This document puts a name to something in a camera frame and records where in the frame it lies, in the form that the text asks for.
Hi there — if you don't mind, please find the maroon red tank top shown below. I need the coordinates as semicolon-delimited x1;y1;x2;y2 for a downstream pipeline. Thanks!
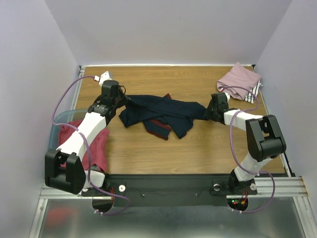
59;119;109;172

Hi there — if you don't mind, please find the navy basketball tank top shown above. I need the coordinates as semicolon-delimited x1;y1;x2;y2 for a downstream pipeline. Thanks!
119;94;206;140

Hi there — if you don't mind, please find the folded pink tank top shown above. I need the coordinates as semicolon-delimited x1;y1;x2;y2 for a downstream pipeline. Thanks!
216;62;261;101

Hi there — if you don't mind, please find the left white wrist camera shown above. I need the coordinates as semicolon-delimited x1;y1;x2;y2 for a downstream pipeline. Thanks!
99;71;113;86

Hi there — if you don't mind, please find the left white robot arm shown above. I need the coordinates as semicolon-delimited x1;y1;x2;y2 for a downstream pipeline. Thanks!
45;79;129;195

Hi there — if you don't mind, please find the striped white folded tank top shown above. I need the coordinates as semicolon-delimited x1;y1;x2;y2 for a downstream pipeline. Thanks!
244;81;263;104

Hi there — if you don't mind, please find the blue plastic bin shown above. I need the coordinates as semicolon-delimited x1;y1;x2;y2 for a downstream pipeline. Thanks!
48;108;90;154

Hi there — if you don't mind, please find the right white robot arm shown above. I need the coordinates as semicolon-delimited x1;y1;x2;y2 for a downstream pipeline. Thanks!
205;92;286;193

